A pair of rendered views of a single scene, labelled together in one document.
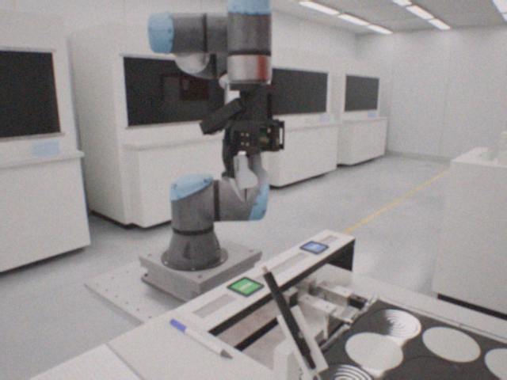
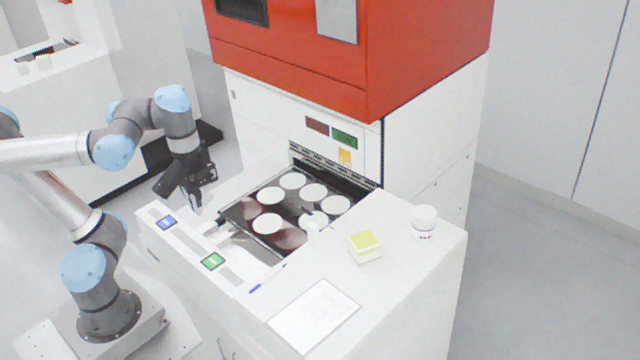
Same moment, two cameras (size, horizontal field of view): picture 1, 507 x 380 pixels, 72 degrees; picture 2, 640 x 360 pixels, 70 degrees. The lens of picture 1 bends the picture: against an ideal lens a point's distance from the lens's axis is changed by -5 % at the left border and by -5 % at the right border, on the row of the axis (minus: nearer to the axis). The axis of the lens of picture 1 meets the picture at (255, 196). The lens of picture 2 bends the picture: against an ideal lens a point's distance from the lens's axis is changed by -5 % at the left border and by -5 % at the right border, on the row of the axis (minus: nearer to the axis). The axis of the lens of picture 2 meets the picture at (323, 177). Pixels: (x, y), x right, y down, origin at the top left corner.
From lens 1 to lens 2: 119 cm
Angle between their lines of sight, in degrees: 76
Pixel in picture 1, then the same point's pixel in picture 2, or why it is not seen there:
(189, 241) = (120, 300)
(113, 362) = (284, 313)
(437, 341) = (268, 199)
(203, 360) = (285, 275)
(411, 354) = (274, 210)
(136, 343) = (266, 307)
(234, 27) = (185, 120)
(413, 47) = not seen: outside the picture
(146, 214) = not seen: outside the picture
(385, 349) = (268, 219)
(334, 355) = (268, 238)
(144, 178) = not seen: outside the picture
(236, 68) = (193, 142)
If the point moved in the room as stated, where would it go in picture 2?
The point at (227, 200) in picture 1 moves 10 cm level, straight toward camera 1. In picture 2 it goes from (116, 246) to (151, 244)
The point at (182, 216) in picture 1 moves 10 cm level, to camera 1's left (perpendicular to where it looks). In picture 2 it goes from (108, 288) to (93, 319)
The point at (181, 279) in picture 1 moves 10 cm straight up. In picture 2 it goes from (145, 324) to (134, 301)
